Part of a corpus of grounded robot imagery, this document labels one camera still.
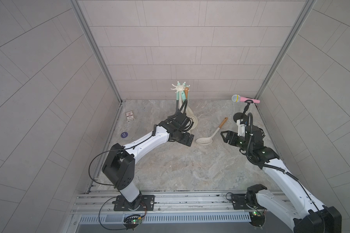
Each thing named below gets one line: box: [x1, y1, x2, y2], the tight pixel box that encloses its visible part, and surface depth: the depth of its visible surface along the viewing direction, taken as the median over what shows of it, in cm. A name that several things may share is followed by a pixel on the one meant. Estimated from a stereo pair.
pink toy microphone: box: [231, 94, 261, 104], surface depth 91 cm
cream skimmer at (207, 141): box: [195, 117, 228, 146], surface depth 96 cm
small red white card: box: [125, 110, 136, 123], surface depth 107 cm
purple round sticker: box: [120, 132, 129, 139], surface depth 98 cm
